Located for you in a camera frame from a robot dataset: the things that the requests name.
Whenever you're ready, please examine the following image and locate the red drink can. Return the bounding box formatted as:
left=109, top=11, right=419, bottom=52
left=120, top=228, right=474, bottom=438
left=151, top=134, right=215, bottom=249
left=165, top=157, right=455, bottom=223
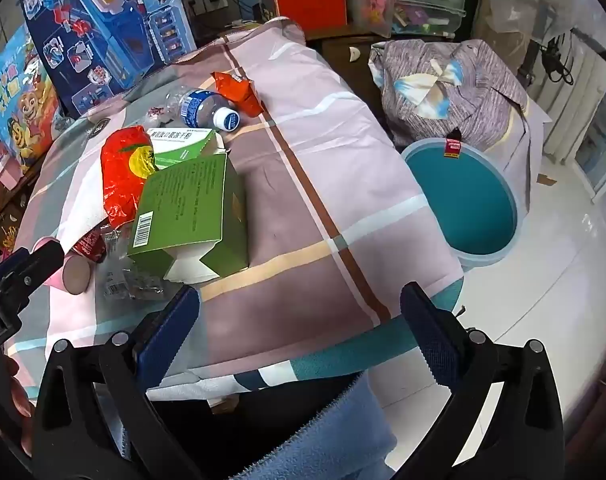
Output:
left=68, top=227, right=109, bottom=263

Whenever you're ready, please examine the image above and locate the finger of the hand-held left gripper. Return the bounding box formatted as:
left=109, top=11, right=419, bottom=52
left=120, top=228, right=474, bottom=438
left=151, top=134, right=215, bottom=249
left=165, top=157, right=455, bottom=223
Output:
left=0, top=239, right=65, bottom=307

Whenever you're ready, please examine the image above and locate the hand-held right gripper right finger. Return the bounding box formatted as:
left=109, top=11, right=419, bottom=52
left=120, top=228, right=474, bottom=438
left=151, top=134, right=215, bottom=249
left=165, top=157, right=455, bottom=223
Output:
left=393, top=281, right=566, bottom=480

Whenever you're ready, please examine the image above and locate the blue toy box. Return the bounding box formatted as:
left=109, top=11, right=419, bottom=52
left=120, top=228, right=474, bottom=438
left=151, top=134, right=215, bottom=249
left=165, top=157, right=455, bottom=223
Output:
left=20, top=0, right=199, bottom=106

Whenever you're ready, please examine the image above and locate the person's left hand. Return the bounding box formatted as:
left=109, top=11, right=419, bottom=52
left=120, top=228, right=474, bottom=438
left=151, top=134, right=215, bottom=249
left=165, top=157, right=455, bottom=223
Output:
left=2, top=360, right=36, bottom=456

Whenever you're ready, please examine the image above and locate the green cardboard box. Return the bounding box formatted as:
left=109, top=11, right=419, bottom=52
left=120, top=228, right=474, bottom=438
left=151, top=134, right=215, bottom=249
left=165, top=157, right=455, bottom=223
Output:
left=127, top=152, right=249, bottom=283

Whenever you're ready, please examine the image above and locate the clear plastic water bottle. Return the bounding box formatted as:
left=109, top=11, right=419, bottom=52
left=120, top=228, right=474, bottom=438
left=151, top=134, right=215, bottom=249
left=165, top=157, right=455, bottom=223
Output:
left=164, top=87, right=241, bottom=133

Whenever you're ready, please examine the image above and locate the white and green carton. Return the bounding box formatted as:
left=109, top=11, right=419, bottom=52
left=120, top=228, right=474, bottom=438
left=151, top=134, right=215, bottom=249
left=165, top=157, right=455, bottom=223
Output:
left=146, top=127, right=229, bottom=171

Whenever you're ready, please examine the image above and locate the cartoon dog toy box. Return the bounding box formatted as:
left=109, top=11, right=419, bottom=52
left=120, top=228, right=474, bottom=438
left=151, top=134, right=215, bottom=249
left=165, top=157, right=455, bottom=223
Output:
left=0, top=25, right=64, bottom=161

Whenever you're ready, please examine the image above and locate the clear plastic wrapper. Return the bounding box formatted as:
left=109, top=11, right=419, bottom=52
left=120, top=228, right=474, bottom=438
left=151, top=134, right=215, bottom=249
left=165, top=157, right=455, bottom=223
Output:
left=100, top=225, right=166, bottom=301

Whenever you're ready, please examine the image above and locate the black power adapter cable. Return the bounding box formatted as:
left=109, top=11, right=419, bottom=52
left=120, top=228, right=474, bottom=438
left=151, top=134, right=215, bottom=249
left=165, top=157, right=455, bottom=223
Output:
left=538, top=35, right=576, bottom=86

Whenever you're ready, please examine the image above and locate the red snack bag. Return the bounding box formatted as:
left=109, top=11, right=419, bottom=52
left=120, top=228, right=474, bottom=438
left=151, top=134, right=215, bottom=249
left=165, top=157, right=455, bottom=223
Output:
left=100, top=127, right=159, bottom=231

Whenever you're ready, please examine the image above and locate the grey metal stand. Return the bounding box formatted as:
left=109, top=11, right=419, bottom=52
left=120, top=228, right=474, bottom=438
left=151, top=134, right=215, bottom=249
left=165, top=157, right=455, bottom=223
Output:
left=520, top=7, right=551, bottom=88

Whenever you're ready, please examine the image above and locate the lilac sheet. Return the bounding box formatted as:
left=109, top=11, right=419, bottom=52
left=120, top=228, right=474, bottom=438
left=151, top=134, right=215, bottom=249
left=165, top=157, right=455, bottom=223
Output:
left=503, top=95, right=554, bottom=211

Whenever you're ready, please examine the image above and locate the blue flat box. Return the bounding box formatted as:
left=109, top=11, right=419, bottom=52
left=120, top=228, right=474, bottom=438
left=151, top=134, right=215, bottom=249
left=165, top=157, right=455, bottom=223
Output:
left=233, top=0, right=264, bottom=22

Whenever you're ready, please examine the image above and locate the teal plastic bucket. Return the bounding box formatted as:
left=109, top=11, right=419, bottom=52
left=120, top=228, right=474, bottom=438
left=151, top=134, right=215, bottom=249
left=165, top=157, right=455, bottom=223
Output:
left=399, top=136, right=522, bottom=268

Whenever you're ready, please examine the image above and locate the person's blue fleece garment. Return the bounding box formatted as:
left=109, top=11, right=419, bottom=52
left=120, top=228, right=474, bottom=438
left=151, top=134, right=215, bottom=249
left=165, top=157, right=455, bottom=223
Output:
left=120, top=370, right=399, bottom=480

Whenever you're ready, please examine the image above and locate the orange snack wrapper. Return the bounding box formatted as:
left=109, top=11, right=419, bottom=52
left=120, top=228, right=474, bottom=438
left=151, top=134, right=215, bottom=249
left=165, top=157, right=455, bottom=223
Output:
left=210, top=71, right=264, bottom=118

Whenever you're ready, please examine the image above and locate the plaid pink blanket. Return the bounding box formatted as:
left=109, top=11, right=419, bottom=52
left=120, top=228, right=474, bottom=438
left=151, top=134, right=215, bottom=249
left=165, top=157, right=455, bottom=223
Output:
left=3, top=17, right=466, bottom=406

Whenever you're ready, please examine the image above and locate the glass sliding door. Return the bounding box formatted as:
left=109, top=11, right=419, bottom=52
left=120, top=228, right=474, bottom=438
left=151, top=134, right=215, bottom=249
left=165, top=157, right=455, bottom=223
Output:
left=575, top=75, right=606, bottom=201

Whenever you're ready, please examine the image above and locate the white radiator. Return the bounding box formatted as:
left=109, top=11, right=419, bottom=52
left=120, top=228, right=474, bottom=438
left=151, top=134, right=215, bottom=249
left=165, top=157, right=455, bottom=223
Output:
left=548, top=35, right=606, bottom=161

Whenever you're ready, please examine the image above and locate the grey striped quilt bundle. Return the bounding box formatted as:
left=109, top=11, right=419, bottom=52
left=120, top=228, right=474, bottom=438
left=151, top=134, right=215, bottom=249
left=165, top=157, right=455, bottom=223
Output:
left=369, top=39, right=528, bottom=148

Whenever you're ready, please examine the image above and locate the pink paper cup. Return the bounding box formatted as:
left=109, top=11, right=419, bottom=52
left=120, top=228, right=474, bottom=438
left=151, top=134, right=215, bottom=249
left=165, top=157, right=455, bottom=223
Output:
left=50, top=252, right=91, bottom=295

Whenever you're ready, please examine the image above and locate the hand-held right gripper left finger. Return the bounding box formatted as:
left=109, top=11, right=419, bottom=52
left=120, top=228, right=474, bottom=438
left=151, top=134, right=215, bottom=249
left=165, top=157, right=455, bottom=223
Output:
left=30, top=285, right=204, bottom=480

